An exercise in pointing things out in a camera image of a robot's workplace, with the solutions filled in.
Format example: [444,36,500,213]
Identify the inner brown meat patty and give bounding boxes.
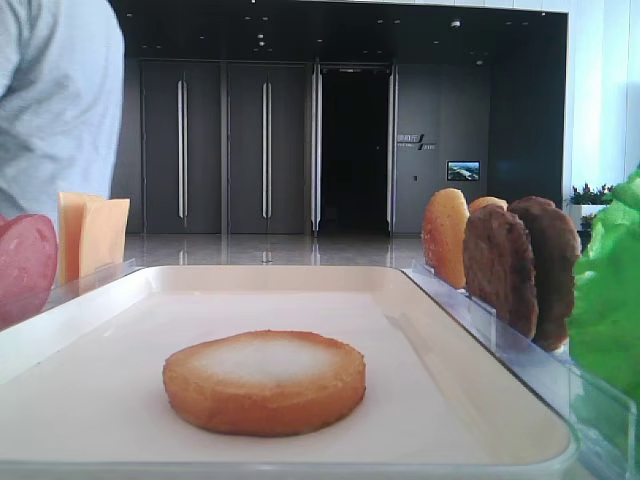
[463,204,539,339]

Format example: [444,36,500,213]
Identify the green lettuce leaf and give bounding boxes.
[569,171,639,400]

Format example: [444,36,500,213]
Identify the cream rectangular tray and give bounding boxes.
[1,266,579,479]

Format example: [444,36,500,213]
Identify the outer brown meat patty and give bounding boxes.
[508,196,581,351]

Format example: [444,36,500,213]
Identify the clear acrylic rack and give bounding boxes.
[1,259,140,331]
[404,261,639,479]

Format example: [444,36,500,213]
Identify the bun slice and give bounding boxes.
[469,196,508,213]
[422,188,469,289]

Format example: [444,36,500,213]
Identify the brown meat patty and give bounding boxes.
[463,204,539,339]
[508,196,581,351]

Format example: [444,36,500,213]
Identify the orange cheese slice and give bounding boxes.
[79,199,130,277]
[58,192,103,285]

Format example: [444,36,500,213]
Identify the bread slice on tray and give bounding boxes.
[162,330,366,437]

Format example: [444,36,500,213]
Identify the outer orange cheese slice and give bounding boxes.
[58,192,103,285]

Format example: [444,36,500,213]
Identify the outer red tomato slice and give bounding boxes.
[1,214,58,302]

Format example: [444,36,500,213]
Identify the potted flower plants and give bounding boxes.
[568,183,614,231]

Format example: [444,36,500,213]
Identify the right clear acrylic rack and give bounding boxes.
[404,261,639,479]

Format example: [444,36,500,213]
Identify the person in grey shirt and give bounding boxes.
[1,0,124,219]

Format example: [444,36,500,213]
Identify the red tomato slice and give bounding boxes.
[0,215,9,236]
[1,214,58,302]

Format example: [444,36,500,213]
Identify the inner red tomato slice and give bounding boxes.
[0,215,9,236]

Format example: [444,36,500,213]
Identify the inner bun slice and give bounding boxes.
[422,188,469,289]

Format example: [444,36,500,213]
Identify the inner orange cheese slice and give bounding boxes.
[79,199,130,277]

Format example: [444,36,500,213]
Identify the small wall screen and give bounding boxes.
[446,161,481,182]

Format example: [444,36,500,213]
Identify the left clear acrylic rack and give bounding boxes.
[1,259,140,331]

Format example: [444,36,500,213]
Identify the outer bun slice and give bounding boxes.
[469,196,508,213]

